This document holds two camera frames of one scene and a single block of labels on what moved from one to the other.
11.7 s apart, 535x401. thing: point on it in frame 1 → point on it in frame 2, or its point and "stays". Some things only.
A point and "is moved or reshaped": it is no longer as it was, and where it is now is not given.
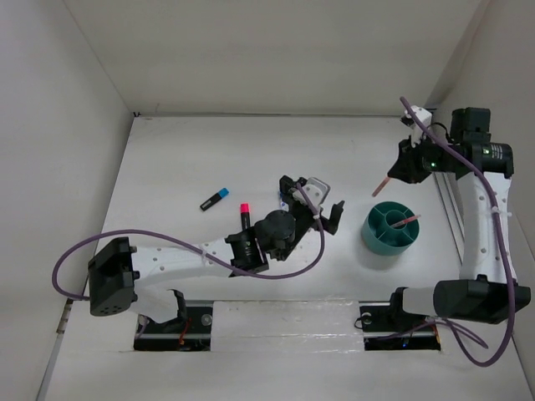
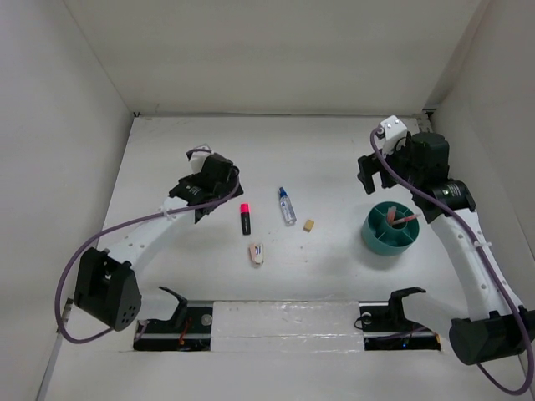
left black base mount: (191, 333) stays
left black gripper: (329, 222) → (231, 181)
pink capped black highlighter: (245, 216) stays
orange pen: (380, 186) is moved or reshaped
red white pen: (399, 223) stays
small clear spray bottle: (282, 205) stays
